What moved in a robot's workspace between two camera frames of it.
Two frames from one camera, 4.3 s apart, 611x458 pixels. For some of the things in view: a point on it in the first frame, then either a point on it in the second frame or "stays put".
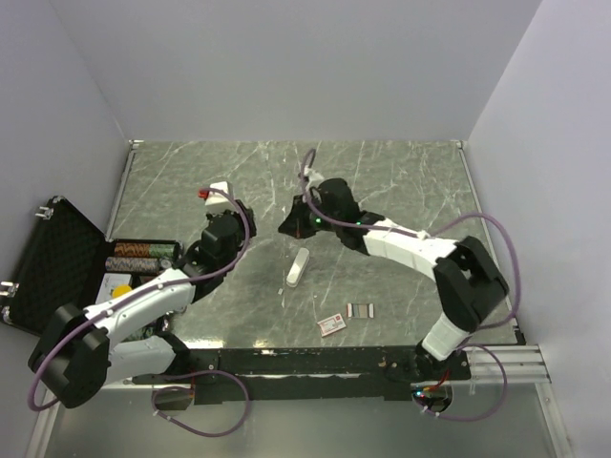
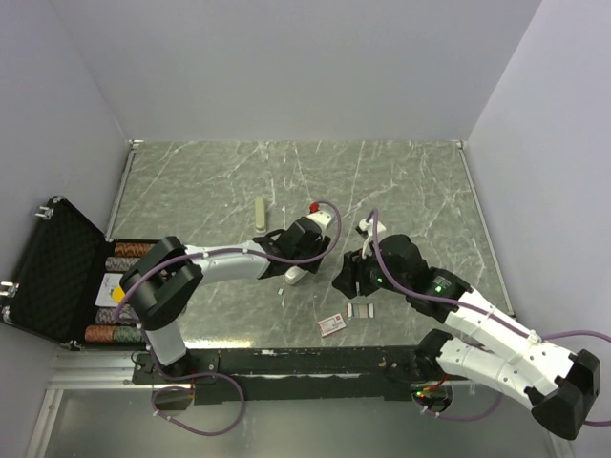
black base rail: x=310 y=375 stays put
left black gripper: x=247 y=212 → x=320 y=246
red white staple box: x=331 y=324 stays put
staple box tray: x=360 y=310 stays put
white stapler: x=298 y=268 stays put
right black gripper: x=295 y=223 → x=353 y=270
